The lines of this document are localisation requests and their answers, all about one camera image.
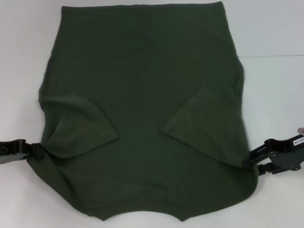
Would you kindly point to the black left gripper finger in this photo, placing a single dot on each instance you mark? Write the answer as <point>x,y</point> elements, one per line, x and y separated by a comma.
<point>31,149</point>

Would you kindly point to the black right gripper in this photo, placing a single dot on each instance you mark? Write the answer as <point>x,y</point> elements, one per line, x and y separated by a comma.
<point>287,156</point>

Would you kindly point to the dark green shirt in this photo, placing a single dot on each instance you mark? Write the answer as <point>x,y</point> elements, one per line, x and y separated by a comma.
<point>142,83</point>

